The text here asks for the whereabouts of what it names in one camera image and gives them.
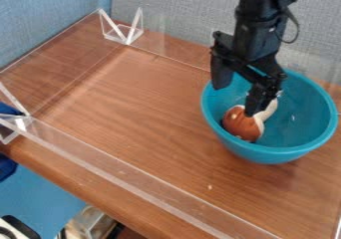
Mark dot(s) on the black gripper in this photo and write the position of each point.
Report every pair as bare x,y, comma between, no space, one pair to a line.
262,72

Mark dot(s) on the brown toy mushroom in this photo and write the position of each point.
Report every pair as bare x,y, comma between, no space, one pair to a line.
247,128

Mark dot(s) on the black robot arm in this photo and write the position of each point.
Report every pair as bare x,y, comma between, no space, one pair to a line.
247,52

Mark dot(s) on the blue plastic bowl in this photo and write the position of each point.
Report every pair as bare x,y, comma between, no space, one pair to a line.
300,126

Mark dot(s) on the clear acrylic back barrier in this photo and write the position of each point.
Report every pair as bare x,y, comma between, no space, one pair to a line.
183,41

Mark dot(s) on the clear acrylic barrier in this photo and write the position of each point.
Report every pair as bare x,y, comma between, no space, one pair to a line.
183,41
188,208

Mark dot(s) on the clear acrylic front barrier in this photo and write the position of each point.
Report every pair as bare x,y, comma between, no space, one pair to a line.
188,208

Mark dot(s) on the blue cloth object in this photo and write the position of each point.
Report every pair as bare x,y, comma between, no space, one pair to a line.
8,115

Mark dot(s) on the black and white object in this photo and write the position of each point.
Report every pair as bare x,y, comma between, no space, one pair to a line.
14,229

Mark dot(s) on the clear acrylic corner bracket back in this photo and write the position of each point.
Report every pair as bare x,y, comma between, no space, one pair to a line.
121,33

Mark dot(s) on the clear acrylic corner bracket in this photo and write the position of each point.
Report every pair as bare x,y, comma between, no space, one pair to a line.
121,33
24,119

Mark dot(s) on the clear acrylic corner bracket front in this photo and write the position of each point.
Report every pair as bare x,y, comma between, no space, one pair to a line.
24,119

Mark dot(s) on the grey metal frame below table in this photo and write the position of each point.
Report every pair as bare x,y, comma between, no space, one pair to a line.
90,224

